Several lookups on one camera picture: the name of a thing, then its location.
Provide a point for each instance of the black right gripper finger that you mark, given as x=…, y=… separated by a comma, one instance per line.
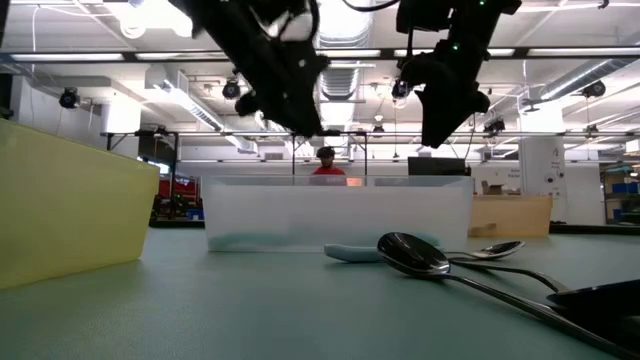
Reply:
x=455, y=112
x=434, y=117

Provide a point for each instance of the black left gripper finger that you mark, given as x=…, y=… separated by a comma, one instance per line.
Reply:
x=285, y=112
x=307, y=110

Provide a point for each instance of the black metal spoon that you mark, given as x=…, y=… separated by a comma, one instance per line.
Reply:
x=412, y=255
x=600, y=300

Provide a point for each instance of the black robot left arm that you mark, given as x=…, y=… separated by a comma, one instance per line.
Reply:
x=225, y=20

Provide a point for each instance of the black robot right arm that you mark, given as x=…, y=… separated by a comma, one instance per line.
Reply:
x=430, y=15

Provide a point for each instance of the black distant monitor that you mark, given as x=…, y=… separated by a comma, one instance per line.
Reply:
x=437, y=166

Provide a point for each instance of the person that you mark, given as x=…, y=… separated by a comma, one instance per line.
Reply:
x=327, y=160

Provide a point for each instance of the brown cardboard box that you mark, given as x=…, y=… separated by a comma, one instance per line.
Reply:
x=492, y=187

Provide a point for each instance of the white pillar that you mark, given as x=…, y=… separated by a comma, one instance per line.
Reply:
x=542, y=160

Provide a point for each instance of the clear plastic bin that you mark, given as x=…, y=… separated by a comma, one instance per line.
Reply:
x=340, y=215

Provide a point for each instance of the orange plastic bin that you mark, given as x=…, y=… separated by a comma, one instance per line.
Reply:
x=515, y=215

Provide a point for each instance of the red storage rack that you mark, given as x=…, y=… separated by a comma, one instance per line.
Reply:
x=182, y=192

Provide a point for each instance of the dark distant screen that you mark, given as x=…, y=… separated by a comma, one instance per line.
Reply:
x=157, y=148

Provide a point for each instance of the black overhead crossbar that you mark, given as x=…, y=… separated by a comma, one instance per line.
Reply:
x=127, y=56

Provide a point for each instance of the shelf with blue boxes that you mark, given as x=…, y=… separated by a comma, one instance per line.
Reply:
x=620, y=195

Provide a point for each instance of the green table mat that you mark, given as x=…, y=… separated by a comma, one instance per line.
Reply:
x=250, y=320

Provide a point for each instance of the yellow plastic bin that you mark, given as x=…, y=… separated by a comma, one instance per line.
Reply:
x=75, y=210

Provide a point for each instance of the black ceiling camera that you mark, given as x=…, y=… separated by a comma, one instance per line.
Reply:
x=494, y=126
x=69, y=97
x=231, y=90
x=594, y=89
x=399, y=91

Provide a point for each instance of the black distant rig frame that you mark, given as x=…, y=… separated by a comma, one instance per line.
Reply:
x=293, y=155

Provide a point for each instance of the round silver ventilation duct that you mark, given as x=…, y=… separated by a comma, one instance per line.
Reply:
x=345, y=85

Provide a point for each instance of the slanted silver ceiling duct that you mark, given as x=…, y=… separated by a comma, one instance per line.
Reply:
x=585, y=77

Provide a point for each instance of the black aluminium table frame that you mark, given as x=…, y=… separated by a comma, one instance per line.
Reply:
x=600, y=229

